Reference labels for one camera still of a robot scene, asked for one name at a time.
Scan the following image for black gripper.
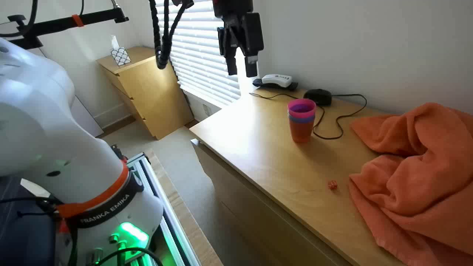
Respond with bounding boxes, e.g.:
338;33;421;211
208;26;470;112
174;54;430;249
211;0;264;78

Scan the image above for pink plastic cup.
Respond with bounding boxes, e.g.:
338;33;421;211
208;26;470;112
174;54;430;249
286;97;317;119

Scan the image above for purple plastic cup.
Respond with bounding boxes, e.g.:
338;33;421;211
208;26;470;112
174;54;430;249
288;113;316;124

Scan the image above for orange plastic cup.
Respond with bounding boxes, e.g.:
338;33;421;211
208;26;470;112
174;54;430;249
288;118;315;144

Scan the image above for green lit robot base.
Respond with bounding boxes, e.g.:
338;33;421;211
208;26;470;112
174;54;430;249
80;220;164;266

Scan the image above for white remote device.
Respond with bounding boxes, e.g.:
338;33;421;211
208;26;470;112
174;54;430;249
260;72;294;88

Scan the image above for white window blinds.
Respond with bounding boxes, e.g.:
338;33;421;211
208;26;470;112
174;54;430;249
149;0;242;109

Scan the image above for black flat device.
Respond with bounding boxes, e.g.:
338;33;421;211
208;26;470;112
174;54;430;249
251;76;300;92

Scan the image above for black computer mouse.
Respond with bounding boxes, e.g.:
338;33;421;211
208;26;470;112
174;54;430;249
303;87;334;107

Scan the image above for small wooden cabinet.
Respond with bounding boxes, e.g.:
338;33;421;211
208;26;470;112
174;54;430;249
96;45;195;140

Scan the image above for light wooden dresser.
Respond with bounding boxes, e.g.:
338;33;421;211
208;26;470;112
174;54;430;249
189;87;411;266

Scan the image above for patterned tissue box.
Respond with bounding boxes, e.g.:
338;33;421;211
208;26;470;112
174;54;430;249
109;33;133;66

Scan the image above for orange towel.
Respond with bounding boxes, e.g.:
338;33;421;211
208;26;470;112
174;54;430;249
347;101;473;266

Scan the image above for dark base cover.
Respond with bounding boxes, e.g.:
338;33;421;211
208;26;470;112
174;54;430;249
0;174;57;266

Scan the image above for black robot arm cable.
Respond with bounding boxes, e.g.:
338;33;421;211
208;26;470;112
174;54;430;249
148;0;195;70

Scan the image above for black mouse cable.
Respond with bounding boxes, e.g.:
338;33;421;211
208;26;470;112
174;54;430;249
312;92;368;140

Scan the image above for black camera boom stand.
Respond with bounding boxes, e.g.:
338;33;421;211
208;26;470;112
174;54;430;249
0;5;130;50

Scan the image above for aluminium frame rail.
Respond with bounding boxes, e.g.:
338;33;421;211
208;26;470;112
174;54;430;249
124;152;201;266

